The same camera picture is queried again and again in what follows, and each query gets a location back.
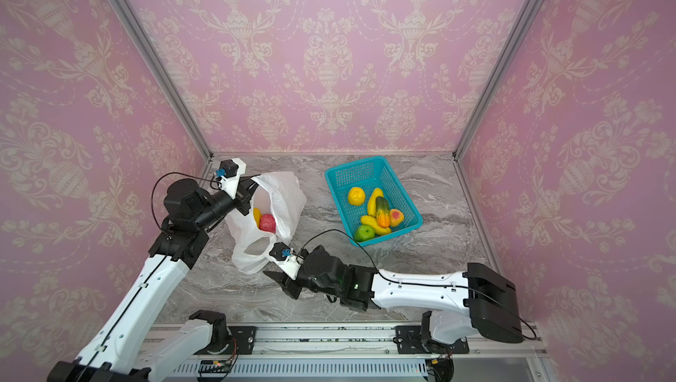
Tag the right aluminium corner post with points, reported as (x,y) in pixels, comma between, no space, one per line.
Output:
(521,25)

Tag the white plastic bag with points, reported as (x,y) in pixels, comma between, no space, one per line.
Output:
(274,215)

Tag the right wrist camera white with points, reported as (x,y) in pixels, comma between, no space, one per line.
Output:
(290,261)

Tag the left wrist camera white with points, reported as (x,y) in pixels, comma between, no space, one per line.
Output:
(228,175)

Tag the yellow banana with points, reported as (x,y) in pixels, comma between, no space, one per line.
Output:
(372,202)
(373,224)

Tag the yellow lemon fruit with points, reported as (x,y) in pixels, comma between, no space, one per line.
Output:
(356,196)

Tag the left aluminium corner post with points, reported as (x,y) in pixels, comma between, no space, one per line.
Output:
(133,25)

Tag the aluminium corner post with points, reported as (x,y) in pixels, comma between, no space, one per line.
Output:
(521,25)
(133,25)

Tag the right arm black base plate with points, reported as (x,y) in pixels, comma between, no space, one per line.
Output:
(413,339)

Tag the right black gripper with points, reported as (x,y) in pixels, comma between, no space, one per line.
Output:
(288,279)

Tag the teal plastic basket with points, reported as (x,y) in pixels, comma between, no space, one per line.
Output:
(368,174)

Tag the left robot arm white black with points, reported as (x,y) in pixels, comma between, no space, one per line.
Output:
(112,355)

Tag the aluminium front rail frame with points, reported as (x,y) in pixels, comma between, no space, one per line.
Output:
(360,351)

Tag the small black electronics board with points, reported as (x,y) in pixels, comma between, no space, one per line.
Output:
(213,370)

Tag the orange red peach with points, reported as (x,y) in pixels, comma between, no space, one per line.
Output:
(396,218)

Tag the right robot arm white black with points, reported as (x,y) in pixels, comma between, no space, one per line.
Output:
(457,305)

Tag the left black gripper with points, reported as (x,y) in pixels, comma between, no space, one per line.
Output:
(245,187)

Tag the green round fruit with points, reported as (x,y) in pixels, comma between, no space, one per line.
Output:
(364,233)

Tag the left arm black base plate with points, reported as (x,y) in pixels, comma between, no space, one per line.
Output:
(241,342)

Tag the yellow mango fruit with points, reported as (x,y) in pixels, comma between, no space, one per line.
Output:
(257,215)

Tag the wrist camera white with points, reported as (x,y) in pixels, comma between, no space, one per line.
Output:
(290,261)
(228,175)

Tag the pink red round fruit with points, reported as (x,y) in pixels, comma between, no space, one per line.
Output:
(268,223)

